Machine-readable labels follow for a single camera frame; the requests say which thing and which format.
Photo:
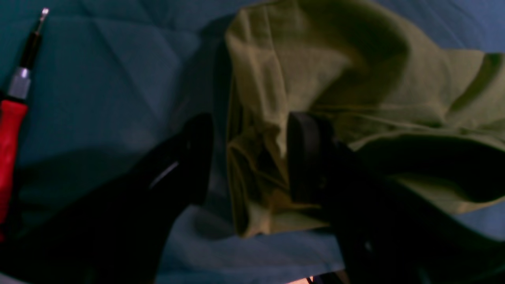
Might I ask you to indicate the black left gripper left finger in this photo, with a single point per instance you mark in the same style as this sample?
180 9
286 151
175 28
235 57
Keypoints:
120 228

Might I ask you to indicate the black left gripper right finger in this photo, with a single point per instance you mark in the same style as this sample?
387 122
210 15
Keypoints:
386 232

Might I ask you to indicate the olive green t-shirt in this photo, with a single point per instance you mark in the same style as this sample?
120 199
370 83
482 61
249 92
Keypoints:
430 117

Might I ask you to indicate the blue table cloth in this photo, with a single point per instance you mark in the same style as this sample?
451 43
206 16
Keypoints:
113 79

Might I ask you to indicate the orange screwdriver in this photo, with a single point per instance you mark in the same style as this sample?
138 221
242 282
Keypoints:
13 111

